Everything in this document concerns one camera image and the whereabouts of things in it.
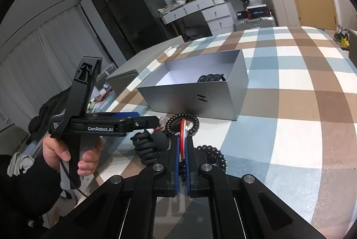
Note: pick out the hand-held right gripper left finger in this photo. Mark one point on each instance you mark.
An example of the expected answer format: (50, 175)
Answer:
(175, 163)

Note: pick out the loose colourful shoes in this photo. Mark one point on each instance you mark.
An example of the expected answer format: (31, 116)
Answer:
(341, 35)

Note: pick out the person's left hand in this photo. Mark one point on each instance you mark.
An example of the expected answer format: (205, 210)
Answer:
(57, 149)

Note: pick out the clutter of papers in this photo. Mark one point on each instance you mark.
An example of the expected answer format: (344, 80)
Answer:
(178, 3)

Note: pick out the person's left forearm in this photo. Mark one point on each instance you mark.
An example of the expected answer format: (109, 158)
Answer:
(25, 197)

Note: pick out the dark cloth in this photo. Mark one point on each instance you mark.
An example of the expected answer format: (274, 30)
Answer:
(47, 113)

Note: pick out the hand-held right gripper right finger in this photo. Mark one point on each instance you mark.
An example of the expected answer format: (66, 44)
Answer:
(191, 165)

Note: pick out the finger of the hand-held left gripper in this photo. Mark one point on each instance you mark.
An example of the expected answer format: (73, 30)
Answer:
(127, 114)
(140, 124)

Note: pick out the long black toothed hair clip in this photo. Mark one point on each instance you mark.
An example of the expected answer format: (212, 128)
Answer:
(210, 78)

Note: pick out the white desk with drawers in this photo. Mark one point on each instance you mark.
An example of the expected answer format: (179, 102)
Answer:
(217, 13)

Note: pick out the white suitcase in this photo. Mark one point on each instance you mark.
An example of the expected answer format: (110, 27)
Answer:
(279, 2)

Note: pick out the white curtain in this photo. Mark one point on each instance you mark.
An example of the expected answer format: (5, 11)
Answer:
(41, 60)

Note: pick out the red and white bangle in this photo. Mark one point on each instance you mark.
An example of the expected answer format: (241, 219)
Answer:
(183, 138)

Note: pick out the black and red box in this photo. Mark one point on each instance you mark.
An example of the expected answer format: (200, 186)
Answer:
(255, 12)

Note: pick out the grey cardboard box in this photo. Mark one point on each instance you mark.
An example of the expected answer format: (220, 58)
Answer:
(195, 94)

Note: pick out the black cabinet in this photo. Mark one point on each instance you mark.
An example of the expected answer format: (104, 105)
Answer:
(125, 18)

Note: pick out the grey bed board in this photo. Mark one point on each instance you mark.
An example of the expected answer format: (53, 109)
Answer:
(353, 45)
(131, 71)

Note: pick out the silver suitcase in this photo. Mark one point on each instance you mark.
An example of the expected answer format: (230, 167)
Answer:
(253, 23)

